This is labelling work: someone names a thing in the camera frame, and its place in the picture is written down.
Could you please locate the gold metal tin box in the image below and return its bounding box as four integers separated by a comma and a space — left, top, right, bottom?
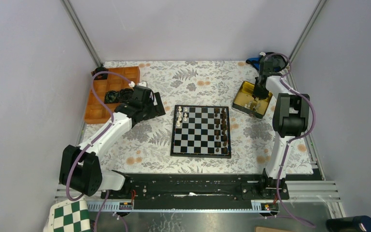
231, 81, 272, 119

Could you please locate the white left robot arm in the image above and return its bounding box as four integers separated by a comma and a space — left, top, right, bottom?
59, 86, 166, 200

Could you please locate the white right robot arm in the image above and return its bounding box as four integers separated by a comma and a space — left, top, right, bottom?
252, 53, 309, 180

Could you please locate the black white chess board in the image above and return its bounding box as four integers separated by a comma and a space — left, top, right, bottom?
170, 105, 232, 159

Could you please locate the dark chess pieces row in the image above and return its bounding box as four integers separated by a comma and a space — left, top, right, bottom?
214, 108, 228, 156

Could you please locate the green white rolled chess mat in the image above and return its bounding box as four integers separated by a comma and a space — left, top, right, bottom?
43, 198, 92, 232

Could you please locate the blue black cloth bundle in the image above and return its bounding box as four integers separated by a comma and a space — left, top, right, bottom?
246, 52, 288, 73

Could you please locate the dark rolled cloth in tray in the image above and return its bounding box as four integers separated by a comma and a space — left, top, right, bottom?
104, 88, 133, 104

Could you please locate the orange wooden divided tray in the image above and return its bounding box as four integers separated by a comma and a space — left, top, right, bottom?
85, 66, 140, 124

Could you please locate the dark rolled cloth corner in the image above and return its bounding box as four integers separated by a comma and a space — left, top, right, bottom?
91, 67, 109, 79

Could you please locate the dark cylinder bottle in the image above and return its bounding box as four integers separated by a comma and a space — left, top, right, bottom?
326, 216, 371, 232

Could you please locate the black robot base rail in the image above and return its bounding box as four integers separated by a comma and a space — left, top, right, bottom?
109, 174, 290, 210

